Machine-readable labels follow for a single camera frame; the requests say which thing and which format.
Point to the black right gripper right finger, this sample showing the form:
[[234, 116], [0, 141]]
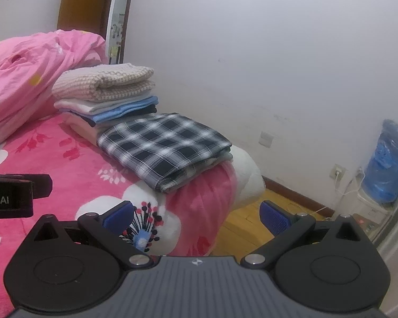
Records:
[[329, 266]]

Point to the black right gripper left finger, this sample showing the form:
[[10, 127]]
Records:
[[73, 266]]

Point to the black white plaid shirt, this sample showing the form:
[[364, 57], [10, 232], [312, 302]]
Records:
[[166, 150]]

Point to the white water dispenser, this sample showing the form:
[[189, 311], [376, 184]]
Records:
[[373, 218]]

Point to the pale pink folded garment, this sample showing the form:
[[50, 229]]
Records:
[[82, 128]]

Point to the blue water jug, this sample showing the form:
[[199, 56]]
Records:
[[381, 174]]

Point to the pink floral bed blanket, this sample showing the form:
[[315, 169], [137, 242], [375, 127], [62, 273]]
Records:
[[184, 222]]

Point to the pink grey patchwork quilt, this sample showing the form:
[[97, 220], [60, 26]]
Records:
[[30, 65]]

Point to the pink waffle folded blanket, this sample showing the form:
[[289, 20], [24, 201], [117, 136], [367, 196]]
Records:
[[104, 82]]

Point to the black folded garment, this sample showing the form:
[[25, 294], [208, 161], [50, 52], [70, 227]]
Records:
[[136, 112]]

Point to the light blue folded garment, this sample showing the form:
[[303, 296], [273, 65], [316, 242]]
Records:
[[123, 110]]

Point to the brown wooden door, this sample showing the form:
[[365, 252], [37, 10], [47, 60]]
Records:
[[85, 15]]

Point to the white wall socket plug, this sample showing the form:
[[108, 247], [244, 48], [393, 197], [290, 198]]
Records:
[[337, 172]]

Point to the white wall switch plate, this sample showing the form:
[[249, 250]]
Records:
[[266, 139]]

